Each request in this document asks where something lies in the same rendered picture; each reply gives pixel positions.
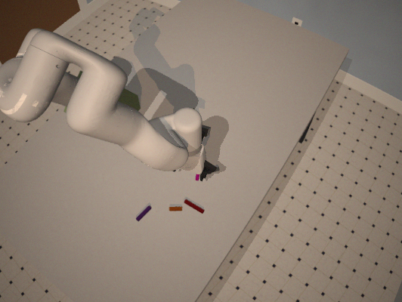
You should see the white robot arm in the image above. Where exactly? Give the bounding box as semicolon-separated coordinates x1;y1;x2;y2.
0;28;211;171

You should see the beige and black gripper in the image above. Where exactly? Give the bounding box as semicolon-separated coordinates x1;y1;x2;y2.
180;144;216;181

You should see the dark red rod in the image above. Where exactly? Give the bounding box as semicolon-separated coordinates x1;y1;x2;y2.
184;199;204;213

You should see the purple rod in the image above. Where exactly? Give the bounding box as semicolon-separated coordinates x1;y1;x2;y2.
136;206;151;221

